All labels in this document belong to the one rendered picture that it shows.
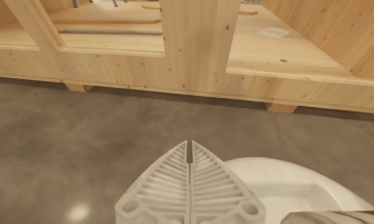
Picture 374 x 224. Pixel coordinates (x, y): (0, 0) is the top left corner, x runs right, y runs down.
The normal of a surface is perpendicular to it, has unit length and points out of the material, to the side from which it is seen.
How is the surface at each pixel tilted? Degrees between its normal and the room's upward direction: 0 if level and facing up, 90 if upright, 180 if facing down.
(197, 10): 90
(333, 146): 0
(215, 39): 90
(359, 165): 0
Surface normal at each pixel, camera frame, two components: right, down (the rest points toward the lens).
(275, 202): 0.00, -0.70
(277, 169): 0.00, -0.86
